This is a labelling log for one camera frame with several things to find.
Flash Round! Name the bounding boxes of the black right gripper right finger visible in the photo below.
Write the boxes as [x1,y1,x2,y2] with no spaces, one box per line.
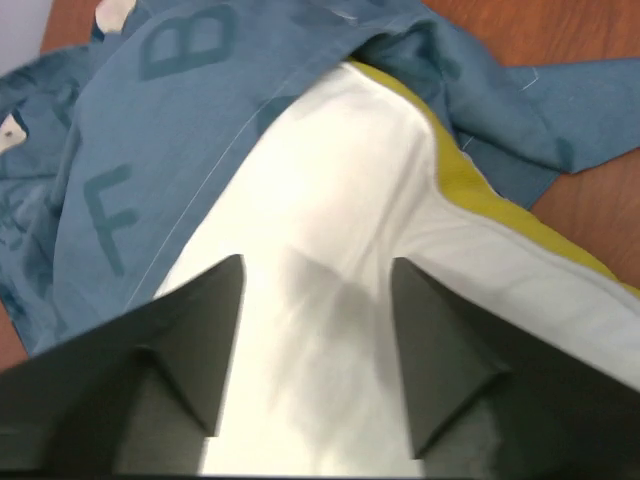
[391,258,639,479]

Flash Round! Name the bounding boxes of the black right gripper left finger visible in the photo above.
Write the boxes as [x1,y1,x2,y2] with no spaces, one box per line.
[1,255,245,475]

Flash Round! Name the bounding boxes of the white pillow with yellow edge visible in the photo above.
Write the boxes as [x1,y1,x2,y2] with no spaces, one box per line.
[157,62,639,478]

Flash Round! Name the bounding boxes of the blue letter print pillowcase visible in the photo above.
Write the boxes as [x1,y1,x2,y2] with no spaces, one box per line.
[1,1,639,355]

